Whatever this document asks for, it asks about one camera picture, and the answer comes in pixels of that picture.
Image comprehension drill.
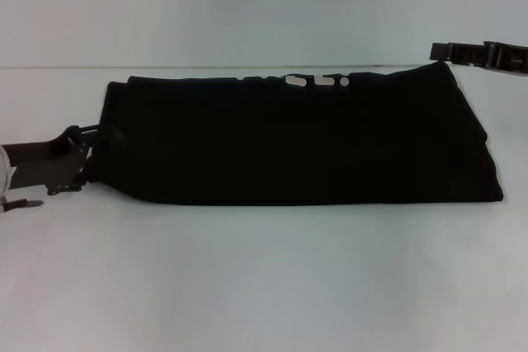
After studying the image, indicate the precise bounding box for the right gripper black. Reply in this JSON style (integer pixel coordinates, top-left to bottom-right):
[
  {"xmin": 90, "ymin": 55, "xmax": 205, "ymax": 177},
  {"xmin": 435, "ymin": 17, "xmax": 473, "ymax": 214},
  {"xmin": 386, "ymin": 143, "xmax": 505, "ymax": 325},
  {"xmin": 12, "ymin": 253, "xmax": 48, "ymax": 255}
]
[{"xmin": 429, "ymin": 40, "xmax": 528, "ymax": 78}]

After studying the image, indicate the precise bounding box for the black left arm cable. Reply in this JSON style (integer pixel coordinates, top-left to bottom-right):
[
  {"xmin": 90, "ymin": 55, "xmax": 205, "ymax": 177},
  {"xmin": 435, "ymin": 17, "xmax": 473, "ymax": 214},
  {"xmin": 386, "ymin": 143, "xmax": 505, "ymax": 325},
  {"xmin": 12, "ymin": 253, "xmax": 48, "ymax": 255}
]
[{"xmin": 0, "ymin": 198, "xmax": 45, "ymax": 214}]

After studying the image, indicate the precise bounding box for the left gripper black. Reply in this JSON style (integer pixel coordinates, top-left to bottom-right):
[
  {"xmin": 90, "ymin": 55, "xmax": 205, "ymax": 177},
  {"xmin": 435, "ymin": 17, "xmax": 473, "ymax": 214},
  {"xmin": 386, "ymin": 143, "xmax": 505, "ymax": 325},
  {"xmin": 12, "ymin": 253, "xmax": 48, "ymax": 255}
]
[{"xmin": 2, "ymin": 122, "xmax": 125, "ymax": 197}]

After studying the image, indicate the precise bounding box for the black shirt with FREE print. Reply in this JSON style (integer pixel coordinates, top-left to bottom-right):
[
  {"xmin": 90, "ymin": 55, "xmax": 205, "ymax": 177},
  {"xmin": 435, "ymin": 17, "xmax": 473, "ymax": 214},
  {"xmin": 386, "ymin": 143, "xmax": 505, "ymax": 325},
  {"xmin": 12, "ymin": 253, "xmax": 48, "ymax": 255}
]
[{"xmin": 84, "ymin": 61, "xmax": 505, "ymax": 207}]

